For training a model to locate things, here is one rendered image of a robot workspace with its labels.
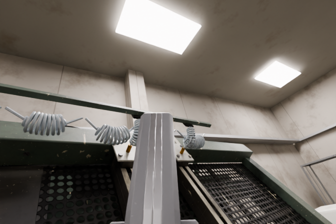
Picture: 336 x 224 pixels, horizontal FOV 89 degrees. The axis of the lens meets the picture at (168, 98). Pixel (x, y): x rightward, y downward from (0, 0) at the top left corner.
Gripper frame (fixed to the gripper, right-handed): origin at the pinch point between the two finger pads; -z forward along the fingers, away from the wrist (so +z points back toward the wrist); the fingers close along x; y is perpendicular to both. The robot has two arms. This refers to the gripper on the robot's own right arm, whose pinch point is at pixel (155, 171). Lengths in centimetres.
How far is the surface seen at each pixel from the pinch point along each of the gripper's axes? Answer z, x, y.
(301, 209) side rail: -24, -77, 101
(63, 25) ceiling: -247, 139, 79
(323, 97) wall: -352, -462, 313
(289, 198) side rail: -30, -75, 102
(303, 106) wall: -363, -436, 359
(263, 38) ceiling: -319, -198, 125
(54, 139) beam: -31, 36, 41
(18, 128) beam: -32, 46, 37
